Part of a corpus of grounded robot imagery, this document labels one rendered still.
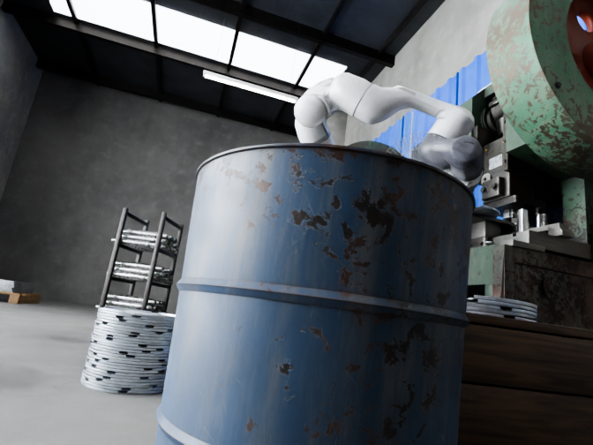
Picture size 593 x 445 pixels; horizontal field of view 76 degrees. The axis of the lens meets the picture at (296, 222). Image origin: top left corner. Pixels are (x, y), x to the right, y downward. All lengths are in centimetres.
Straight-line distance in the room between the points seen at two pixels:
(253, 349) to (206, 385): 7
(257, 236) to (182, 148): 806
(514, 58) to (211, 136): 750
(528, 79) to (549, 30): 17
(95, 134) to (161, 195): 173
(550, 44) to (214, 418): 145
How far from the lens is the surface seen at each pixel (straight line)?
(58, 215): 830
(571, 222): 193
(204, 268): 46
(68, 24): 757
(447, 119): 119
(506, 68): 157
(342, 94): 119
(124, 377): 138
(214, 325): 43
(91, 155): 851
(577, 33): 186
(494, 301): 93
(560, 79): 153
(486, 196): 185
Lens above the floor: 30
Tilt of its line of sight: 14 degrees up
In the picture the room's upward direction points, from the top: 8 degrees clockwise
